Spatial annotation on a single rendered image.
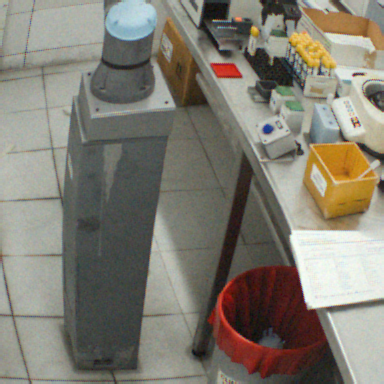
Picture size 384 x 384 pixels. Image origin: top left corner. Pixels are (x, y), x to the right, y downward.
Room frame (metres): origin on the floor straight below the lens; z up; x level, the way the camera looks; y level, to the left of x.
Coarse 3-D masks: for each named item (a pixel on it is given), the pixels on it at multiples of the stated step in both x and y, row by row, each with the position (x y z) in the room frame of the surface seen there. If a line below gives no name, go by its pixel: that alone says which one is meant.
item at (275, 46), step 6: (270, 36) 1.84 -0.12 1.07; (270, 42) 1.84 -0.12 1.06; (276, 42) 1.84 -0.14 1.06; (282, 42) 1.84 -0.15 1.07; (264, 48) 1.86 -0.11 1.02; (270, 48) 1.83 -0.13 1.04; (276, 48) 1.84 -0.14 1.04; (282, 48) 1.84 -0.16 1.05; (270, 54) 1.83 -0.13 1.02; (276, 54) 1.84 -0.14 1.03; (282, 54) 1.84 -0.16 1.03
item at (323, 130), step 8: (320, 104) 1.72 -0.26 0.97; (320, 112) 1.68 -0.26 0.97; (312, 120) 1.71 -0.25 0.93; (320, 120) 1.66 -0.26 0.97; (328, 120) 1.66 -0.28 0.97; (312, 128) 1.70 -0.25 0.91; (320, 128) 1.65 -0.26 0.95; (328, 128) 1.63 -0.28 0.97; (336, 128) 1.63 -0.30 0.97; (304, 136) 1.70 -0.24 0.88; (312, 136) 1.69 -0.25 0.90; (320, 136) 1.64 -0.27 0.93; (328, 136) 1.63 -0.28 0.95; (336, 136) 1.63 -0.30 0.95
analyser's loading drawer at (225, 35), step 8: (208, 16) 2.22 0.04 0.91; (216, 16) 2.23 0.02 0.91; (208, 24) 2.16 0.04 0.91; (216, 24) 2.13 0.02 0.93; (224, 24) 2.14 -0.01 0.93; (216, 32) 2.09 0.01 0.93; (224, 32) 2.09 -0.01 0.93; (232, 32) 2.10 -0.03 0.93; (224, 40) 2.04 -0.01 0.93; (232, 40) 2.04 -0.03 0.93; (240, 40) 2.05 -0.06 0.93; (224, 48) 2.04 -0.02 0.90; (232, 48) 2.05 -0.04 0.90; (240, 48) 2.05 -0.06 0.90
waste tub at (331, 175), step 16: (320, 144) 1.55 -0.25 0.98; (336, 144) 1.56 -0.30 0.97; (352, 144) 1.59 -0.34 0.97; (320, 160) 1.49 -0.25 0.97; (336, 160) 1.57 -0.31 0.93; (352, 160) 1.58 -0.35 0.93; (304, 176) 1.53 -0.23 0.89; (320, 176) 1.47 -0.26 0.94; (336, 176) 1.57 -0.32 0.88; (352, 176) 1.56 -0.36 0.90; (368, 176) 1.51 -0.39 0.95; (320, 192) 1.46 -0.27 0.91; (336, 192) 1.42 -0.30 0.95; (352, 192) 1.44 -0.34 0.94; (368, 192) 1.47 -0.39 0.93; (320, 208) 1.45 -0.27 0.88; (336, 208) 1.43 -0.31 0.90; (352, 208) 1.45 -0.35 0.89; (368, 208) 1.47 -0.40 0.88
